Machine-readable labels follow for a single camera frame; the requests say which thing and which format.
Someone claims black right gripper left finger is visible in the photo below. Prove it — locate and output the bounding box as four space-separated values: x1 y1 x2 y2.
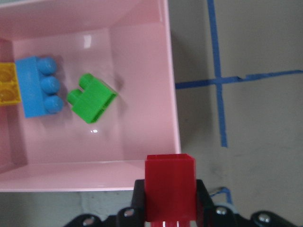
131 179 145 222

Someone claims yellow toy block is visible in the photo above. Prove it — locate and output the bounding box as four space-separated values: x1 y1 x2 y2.
0 62 21 106

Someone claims red toy block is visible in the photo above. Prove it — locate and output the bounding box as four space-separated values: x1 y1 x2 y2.
144 154 197 227

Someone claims pink plastic box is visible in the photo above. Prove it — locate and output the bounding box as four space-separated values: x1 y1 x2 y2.
0 0 180 192

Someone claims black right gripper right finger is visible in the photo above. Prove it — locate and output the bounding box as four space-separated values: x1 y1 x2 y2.
196 179 214 222

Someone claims green toy block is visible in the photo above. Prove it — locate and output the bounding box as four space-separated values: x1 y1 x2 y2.
67 73 117 124

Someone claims blue toy block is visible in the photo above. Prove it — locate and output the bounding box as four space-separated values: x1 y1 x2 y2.
15 56 63 118

